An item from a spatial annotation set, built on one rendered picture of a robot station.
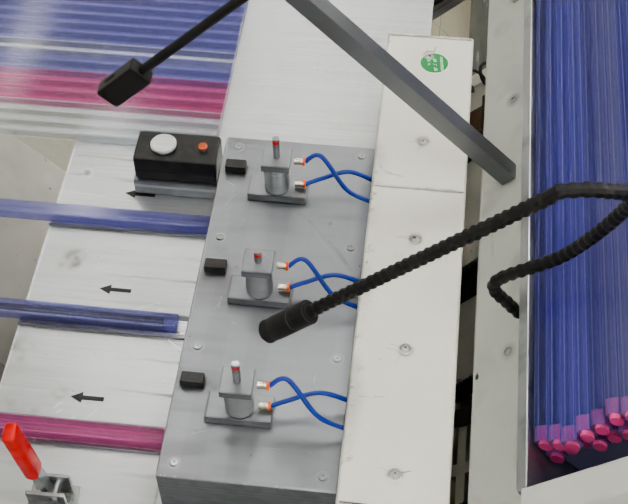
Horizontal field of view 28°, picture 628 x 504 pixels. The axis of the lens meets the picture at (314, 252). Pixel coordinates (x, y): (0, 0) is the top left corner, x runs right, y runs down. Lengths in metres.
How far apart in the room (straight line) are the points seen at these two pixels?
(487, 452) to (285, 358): 0.18
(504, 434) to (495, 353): 0.07
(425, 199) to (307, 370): 0.19
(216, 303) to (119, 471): 0.15
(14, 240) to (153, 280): 0.54
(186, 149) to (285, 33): 0.22
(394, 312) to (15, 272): 0.73
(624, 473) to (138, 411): 0.43
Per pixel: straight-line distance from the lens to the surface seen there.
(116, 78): 1.02
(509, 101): 1.12
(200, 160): 1.13
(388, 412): 0.93
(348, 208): 1.07
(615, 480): 0.78
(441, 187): 1.06
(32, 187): 1.68
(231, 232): 1.06
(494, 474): 0.90
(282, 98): 1.24
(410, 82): 0.98
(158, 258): 1.12
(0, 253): 1.60
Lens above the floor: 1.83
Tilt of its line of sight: 37 degrees down
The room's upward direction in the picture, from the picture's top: 63 degrees clockwise
